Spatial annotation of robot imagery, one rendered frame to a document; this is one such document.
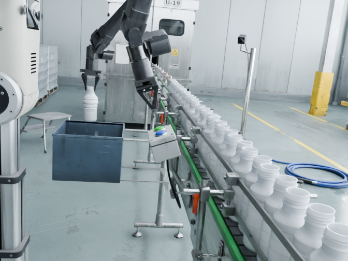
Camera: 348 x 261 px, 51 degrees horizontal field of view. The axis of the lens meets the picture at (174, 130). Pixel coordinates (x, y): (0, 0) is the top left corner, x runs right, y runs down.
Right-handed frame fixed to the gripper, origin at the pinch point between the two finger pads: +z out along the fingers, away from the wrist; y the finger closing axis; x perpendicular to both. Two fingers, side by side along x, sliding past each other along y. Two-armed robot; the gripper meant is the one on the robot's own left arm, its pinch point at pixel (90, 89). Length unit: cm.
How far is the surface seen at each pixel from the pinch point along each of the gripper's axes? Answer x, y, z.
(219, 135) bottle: 79, -44, 2
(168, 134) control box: 73, -30, 5
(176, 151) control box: 74, -33, 9
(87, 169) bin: 12.6, -2.1, 35.4
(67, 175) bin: 12.4, 7.0, 39.2
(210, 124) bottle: 68, -44, 1
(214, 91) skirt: -959, -291, 61
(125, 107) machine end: -411, -15, 63
